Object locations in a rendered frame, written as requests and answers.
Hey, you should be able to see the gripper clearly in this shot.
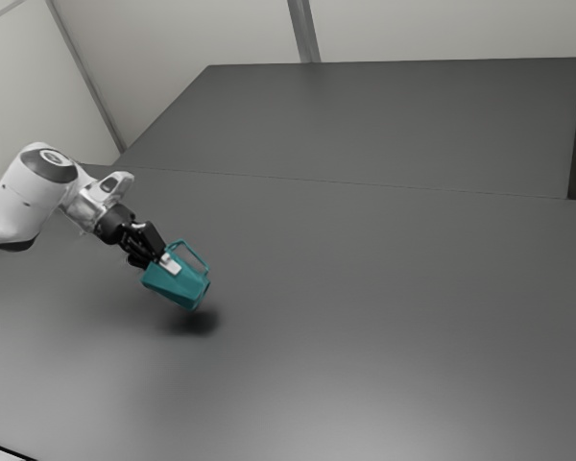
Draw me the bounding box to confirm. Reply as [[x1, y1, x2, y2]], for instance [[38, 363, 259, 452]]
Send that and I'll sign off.
[[97, 204, 182, 277]]

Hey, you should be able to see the teal faceted mug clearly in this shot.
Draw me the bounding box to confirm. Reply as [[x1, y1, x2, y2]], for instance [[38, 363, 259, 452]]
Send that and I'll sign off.
[[139, 238, 213, 314]]

